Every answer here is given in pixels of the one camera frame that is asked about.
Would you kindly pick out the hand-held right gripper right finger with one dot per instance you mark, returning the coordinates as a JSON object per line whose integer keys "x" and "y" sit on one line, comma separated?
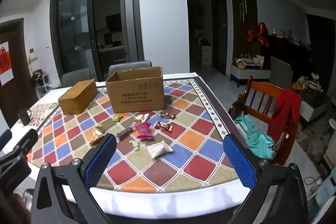
{"x": 240, "y": 163}

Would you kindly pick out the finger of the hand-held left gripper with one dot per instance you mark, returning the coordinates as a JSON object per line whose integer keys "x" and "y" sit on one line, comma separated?
{"x": 5, "y": 137}
{"x": 26, "y": 141}

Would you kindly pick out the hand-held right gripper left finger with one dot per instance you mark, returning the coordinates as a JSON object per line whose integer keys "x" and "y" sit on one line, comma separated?
{"x": 101, "y": 158}

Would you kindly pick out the orange biscuit packet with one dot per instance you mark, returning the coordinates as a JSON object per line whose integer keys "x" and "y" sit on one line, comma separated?
{"x": 97, "y": 133}

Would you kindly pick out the dark snack bar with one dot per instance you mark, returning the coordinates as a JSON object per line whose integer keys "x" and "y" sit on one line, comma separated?
{"x": 124, "y": 133}

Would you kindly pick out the green candy packet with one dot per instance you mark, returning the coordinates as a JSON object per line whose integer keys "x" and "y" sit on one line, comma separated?
{"x": 118, "y": 118}

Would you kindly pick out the pink snack packet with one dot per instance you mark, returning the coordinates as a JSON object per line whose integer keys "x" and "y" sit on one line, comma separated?
{"x": 143, "y": 131}

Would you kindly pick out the brown cardboard box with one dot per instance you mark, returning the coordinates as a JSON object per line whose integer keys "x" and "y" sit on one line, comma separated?
{"x": 136, "y": 95}

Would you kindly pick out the shiny foil candy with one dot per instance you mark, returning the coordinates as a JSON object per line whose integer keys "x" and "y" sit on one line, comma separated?
{"x": 168, "y": 115}

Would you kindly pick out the black mug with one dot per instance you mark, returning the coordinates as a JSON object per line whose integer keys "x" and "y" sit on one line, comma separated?
{"x": 24, "y": 117}

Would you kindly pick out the teal cloth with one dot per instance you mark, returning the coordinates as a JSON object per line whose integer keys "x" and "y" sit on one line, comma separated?
{"x": 256, "y": 138}

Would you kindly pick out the floral patterned mat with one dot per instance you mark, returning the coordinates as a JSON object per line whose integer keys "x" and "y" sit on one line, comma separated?
{"x": 43, "y": 111}

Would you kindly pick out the small pale green candy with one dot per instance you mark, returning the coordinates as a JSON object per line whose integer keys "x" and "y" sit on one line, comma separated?
{"x": 135, "y": 145}

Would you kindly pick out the tan biscuit packet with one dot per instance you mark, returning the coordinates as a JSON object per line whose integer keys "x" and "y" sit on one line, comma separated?
{"x": 140, "y": 116}

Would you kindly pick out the white snack packet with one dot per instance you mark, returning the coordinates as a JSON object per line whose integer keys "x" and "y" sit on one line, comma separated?
{"x": 158, "y": 149}

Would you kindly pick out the white storage shelf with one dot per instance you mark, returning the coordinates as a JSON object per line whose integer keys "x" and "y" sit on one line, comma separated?
{"x": 42, "y": 83}

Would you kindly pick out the brown wooden door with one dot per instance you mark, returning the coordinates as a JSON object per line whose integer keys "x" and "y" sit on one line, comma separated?
{"x": 18, "y": 77}

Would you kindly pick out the small white candy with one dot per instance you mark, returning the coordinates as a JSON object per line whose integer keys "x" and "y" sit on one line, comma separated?
{"x": 146, "y": 116}

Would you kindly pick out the woven wicker lidded box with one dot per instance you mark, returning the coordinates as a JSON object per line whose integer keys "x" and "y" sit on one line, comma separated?
{"x": 77, "y": 96}

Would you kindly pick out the red garment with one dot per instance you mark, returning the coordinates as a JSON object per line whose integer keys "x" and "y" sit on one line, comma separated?
{"x": 284, "y": 113}

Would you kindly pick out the wooden chair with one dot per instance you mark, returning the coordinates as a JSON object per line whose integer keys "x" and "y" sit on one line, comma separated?
{"x": 260, "y": 98}

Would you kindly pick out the red brown candy packet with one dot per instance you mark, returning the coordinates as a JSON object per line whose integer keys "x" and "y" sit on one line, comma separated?
{"x": 164, "y": 126}

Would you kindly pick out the red paper poster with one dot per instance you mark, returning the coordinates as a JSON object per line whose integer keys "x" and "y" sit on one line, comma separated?
{"x": 5, "y": 64}

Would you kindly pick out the grey dining chair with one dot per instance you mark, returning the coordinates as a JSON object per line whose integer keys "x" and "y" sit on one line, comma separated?
{"x": 130, "y": 66}
{"x": 74, "y": 77}
{"x": 281, "y": 71}

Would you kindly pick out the white side cabinet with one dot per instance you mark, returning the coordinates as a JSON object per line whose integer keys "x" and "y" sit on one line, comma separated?
{"x": 249, "y": 74}

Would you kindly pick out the dark coffee table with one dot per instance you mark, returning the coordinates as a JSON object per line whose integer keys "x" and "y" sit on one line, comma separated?
{"x": 315, "y": 103}

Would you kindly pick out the pile of oranges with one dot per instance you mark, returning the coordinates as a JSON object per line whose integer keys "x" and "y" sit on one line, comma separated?
{"x": 298, "y": 86}

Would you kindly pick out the small basket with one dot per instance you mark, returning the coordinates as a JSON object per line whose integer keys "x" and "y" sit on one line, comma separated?
{"x": 241, "y": 64}

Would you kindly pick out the kitchen counter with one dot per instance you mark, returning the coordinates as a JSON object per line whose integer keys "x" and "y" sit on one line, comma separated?
{"x": 113, "y": 56}

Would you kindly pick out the beige card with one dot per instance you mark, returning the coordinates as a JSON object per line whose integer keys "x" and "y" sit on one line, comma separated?
{"x": 260, "y": 61}

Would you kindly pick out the flower bouquet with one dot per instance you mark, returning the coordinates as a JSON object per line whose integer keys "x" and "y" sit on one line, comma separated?
{"x": 315, "y": 81}

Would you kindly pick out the white paper bag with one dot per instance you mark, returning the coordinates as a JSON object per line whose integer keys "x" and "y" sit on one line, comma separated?
{"x": 206, "y": 55}

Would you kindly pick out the sliding glass door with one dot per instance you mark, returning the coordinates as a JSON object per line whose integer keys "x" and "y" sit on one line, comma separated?
{"x": 73, "y": 32}

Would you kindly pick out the dark low cabinet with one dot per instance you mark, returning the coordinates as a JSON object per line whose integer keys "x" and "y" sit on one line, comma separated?
{"x": 288, "y": 48}

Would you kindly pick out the dark interior door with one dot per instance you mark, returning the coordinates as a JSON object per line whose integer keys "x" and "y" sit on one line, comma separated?
{"x": 219, "y": 35}

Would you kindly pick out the red foil balloon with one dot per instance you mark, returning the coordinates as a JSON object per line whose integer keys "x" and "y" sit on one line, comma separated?
{"x": 258, "y": 33}

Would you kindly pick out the silver fridge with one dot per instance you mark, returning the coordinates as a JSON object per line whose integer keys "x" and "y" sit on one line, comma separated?
{"x": 130, "y": 27}

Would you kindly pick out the kitchen range hood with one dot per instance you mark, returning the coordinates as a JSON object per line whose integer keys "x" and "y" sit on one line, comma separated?
{"x": 113, "y": 23}

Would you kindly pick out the wall intercom panel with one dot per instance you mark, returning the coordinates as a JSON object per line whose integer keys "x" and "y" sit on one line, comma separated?
{"x": 33, "y": 54}

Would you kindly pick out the dark tall wall cabinet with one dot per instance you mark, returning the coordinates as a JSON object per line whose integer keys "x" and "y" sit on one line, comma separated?
{"x": 242, "y": 29}

